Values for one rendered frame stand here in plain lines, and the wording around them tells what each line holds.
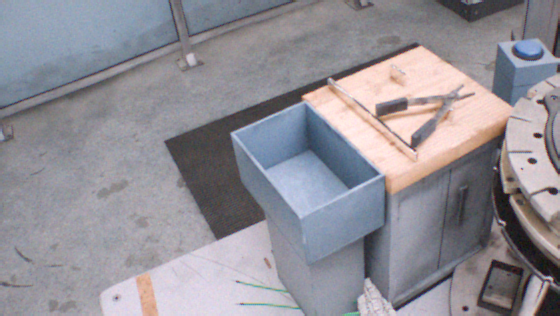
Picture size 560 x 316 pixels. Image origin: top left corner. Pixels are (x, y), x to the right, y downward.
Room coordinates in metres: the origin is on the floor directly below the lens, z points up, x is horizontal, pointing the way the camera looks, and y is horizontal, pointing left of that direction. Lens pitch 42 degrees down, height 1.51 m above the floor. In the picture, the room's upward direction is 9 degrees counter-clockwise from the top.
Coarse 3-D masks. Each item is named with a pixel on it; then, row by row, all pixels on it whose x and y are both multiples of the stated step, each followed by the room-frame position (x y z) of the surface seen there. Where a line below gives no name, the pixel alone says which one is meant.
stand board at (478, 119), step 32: (384, 64) 0.64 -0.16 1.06; (416, 64) 0.63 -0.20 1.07; (448, 64) 0.62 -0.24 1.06; (320, 96) 0.59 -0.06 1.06; (384, 96) 0.57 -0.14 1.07; (416, 96) 0.56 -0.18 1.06; (480, 96) 0.54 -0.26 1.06; (352, 128) 0.52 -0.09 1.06; (416, 128) 0.50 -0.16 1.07; (448, 128) 0.49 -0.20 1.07; (480, 128) 0.48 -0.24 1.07; (384, 160) 0.46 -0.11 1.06; (448, 160) 0.46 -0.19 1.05
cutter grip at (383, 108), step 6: (384, 102) 0.52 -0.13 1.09; (390, 102) 0.52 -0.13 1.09; (396, 102) 0.52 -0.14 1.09; (402, 102) 0.52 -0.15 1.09; (378, 108) 0.51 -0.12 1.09; (384, 108) 0.52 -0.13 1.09; (390, 108) 0.52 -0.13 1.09; (396, 108) 0.52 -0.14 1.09; (402, 108) 0.52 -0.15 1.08; (378, 114) 0.51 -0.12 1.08; (384, 114) 0.52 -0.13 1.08
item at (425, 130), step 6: (432, 120) 0.48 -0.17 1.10; (420, 126) 0.47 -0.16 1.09; (426, 126) 0.47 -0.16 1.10; (432, 126) 0.47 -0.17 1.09; (414, 132) 0.46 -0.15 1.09; (420, 132) 0.46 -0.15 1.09; (426, 132) 0.46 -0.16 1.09; (432, 132) 0.47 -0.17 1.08; (414, 138) 0.45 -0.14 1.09; (420, 138) 0.46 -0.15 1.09; (426, 138) 0.47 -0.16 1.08; (414, 144) 0.45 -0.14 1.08
